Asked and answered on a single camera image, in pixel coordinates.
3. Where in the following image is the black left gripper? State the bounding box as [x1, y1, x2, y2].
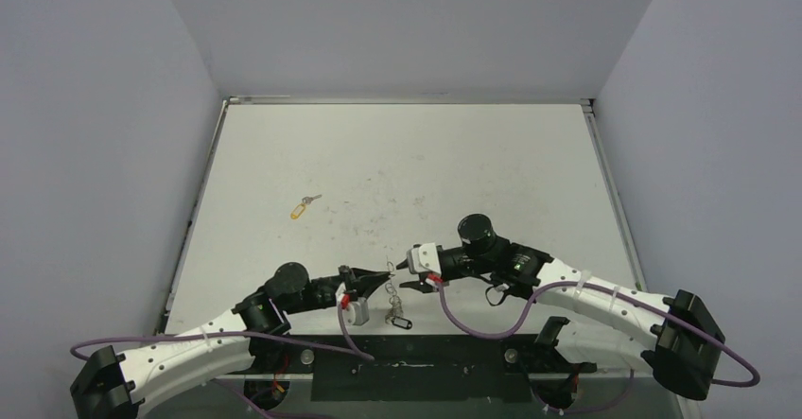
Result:
[284, 265, 391, 315]

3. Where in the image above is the silver carabiner keyring with rings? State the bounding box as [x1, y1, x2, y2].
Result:
[384, 261, 404, 323]

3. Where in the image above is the black key tag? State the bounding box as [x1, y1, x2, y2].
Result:
[385, 316, 413, 330]

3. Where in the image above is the yellow key tag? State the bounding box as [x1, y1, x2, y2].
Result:
[289, 202, 307, 220]

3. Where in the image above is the silver key with ring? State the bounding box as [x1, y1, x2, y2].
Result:
[302, 195, 322, 206]

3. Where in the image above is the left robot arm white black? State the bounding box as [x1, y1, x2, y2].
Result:
[69, 262, 391, 418]

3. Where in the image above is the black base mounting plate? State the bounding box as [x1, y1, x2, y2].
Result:
[240, 334, 598, 409]

